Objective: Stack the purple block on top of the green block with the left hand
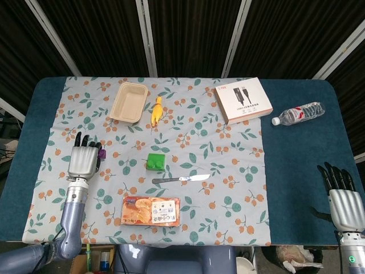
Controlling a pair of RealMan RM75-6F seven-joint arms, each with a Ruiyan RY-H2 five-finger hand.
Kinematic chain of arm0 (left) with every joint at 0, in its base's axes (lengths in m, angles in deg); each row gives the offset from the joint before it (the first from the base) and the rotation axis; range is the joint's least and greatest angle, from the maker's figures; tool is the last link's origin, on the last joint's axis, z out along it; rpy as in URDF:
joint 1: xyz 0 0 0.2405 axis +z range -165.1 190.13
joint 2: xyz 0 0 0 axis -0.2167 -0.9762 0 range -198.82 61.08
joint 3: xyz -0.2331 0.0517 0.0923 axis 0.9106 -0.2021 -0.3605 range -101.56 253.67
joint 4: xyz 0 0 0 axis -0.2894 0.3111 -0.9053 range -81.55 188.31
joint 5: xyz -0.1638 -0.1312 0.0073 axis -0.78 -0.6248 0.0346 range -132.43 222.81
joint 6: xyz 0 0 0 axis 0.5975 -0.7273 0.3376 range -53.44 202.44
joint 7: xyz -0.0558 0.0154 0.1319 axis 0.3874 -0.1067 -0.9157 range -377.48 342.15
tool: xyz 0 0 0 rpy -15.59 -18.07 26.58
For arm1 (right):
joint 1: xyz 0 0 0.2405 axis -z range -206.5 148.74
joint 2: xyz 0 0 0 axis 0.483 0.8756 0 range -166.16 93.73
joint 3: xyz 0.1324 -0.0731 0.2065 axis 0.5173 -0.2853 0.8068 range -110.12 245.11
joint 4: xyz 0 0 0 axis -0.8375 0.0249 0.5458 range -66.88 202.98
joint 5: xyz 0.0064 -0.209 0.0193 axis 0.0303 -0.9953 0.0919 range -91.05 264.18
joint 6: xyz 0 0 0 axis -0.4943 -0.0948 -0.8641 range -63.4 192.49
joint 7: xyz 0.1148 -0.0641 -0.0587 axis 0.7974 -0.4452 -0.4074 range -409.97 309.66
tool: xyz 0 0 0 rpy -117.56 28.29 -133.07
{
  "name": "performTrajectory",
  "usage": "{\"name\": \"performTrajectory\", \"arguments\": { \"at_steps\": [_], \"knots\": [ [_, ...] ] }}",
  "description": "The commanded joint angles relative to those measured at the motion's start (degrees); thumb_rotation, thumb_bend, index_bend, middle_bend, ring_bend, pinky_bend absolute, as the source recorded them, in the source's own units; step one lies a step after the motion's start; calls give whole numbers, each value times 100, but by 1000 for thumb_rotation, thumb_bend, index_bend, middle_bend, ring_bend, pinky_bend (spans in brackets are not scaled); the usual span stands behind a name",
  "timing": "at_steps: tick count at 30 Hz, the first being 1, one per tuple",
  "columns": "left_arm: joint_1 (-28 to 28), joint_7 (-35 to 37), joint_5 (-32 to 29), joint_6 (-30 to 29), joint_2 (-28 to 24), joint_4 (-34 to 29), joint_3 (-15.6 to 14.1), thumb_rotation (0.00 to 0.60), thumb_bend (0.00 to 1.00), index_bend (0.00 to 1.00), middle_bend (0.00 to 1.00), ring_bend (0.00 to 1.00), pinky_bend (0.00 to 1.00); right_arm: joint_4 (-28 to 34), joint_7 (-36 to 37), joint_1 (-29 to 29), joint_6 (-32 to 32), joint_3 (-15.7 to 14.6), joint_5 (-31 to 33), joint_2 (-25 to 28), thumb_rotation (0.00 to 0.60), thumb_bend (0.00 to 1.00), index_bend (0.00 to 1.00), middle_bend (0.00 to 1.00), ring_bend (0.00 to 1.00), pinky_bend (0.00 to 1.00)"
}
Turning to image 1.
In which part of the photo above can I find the white plastic bucket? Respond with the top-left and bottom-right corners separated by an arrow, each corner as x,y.
236,256 -> 255,274

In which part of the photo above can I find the clear plastic water bottle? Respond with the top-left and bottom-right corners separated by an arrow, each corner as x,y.
271,101 -> 326,126

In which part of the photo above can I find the blue and white bottle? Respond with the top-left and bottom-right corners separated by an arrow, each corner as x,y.
99,251 -> 111,271

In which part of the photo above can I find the dark blue table cover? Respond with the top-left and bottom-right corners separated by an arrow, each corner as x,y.
0,76 -> 365,246

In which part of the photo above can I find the blue-grey robot torso base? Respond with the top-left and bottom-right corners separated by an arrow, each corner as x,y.
113,244 -> 237,274

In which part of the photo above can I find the orange cookie box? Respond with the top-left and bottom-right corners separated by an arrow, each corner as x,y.
119,196 -> 181,227

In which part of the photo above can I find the metal table knife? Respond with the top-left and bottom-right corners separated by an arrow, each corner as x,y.
152,174 -> 211,185

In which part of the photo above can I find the brown cardboard box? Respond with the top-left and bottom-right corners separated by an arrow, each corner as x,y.
71,247 -> 115,274

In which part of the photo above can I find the beige food tray container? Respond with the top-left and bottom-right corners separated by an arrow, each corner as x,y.
109,82 -> 149,123

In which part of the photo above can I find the white cable product box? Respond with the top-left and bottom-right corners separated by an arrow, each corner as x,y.
214,76 -> 274,125

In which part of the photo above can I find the floral print tablecloth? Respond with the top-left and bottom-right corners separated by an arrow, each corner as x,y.
22,75 -> 271,247

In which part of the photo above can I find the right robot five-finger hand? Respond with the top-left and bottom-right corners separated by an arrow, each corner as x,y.
310,162 -> 365,232

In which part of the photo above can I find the white partition frame post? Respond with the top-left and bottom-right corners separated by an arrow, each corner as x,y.
221,0 -> 252,78
135,0 -> 159,78
0,98 -> 27,124
311,21 -> 365,80
25,0 -> 82,77

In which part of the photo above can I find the yellow rubber chicken toy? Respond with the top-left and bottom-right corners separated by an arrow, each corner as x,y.
150,96 -> 164,127

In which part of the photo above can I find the green toy block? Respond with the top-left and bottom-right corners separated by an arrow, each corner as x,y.
146,152 -> 166,172

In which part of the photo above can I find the black trash bag bin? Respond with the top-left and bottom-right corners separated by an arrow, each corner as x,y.
261,245 -> 325,274

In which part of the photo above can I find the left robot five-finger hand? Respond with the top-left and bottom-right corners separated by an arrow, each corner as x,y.
67,131 -> 104,182

